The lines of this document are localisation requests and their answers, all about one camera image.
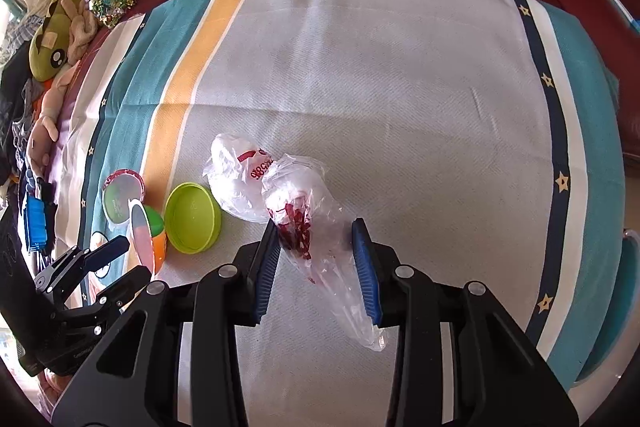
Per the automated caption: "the pink plush toy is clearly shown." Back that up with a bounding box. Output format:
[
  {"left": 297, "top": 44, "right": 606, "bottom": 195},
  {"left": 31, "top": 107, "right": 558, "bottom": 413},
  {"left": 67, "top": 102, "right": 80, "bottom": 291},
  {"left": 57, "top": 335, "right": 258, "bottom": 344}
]
[{"left": 27, "top": 0, "right": 152, "bottom": 180}]

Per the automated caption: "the white red-printed plastic bag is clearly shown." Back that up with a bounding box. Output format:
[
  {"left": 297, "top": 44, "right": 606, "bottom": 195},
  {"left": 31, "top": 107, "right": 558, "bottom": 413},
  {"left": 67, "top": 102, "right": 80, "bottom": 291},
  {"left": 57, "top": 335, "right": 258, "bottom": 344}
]
[{"left": 202, "top": 133, "right": 276, "bottom": 224}]

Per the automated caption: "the clear red-printed plastic bag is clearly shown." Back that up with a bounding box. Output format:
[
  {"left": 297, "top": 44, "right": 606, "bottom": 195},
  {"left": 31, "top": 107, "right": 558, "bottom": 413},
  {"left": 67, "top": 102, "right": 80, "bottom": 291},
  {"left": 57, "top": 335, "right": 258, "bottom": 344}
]
[{"left": 261, "top": 153, "right": 388, "bottom": 353}]

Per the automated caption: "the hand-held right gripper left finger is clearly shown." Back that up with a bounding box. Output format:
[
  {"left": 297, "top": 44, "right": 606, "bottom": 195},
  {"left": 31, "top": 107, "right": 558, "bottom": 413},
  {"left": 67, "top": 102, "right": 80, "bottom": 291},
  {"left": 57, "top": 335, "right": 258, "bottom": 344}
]
[{"left": 51, "top": 219, "right": 281, "bottom": 427}]

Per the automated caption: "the striped teal white blanket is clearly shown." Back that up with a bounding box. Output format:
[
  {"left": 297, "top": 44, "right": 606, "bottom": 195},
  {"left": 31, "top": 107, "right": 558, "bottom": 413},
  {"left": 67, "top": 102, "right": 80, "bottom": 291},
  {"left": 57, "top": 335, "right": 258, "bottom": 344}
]
[{"left": 47, "top": 0, "right": 626, "bottom": 383}]

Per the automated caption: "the green round lid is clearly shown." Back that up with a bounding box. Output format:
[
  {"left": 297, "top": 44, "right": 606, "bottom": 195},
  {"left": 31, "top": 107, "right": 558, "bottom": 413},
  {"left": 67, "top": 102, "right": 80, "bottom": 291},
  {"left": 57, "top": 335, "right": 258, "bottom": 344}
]
[{"left": 164, "top": 182, "right": 222, "bottom": 254}]

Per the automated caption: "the red-rimmed round lid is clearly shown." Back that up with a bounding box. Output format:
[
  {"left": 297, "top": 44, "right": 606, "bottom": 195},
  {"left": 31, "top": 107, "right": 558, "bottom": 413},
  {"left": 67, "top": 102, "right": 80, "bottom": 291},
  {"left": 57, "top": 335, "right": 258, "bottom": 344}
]
[{"left": 102, "top": 169, "right": 147, "bottom": 224}]

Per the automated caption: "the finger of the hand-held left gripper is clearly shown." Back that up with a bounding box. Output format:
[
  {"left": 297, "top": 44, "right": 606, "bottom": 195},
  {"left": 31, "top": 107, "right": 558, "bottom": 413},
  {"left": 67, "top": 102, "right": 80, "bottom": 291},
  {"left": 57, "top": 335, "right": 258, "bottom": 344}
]
[
  {"left": 96, "top": 265, "right": 152, "bottom": 314},
  {"left": 34, "top": 235, "right": 132, "bottom": 297}
]

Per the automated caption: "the orange green round container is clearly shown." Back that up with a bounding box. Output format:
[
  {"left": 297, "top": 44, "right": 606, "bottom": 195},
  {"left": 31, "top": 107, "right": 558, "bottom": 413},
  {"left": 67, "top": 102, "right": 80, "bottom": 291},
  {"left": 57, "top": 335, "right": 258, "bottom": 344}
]
[{"left": 127, "top": 199, "right": 166, "bottom": 276}]

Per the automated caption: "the blue plastic object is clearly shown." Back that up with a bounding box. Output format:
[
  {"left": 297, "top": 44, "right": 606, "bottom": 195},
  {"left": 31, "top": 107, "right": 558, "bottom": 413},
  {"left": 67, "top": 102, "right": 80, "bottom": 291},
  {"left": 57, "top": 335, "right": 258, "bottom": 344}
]
[{"left": 25, "top": 197, "right": 51, "bottom": 254}]

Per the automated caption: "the pile of dark clothes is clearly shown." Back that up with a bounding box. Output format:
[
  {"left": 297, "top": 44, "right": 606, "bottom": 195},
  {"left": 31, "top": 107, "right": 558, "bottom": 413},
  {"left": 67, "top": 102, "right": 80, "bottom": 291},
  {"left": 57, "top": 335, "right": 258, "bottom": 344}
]
[{"left": 0, "top": 14, "right": 46, "bottom": 188}]

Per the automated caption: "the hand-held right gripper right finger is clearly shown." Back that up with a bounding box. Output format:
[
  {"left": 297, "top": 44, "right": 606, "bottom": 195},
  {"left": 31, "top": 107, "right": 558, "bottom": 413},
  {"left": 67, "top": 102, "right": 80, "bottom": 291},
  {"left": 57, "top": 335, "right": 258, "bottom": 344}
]
[{"left": 350, "top": 218, "right": 581, "bottom": 427}]

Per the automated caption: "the green dinosaur plush toy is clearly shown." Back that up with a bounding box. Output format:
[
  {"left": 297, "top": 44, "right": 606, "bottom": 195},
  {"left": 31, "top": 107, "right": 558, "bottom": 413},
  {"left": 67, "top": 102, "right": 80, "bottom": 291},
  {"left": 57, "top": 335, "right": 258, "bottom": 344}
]
[{"left": 27, "top": 0, "right": 98, "bottom": 82}]

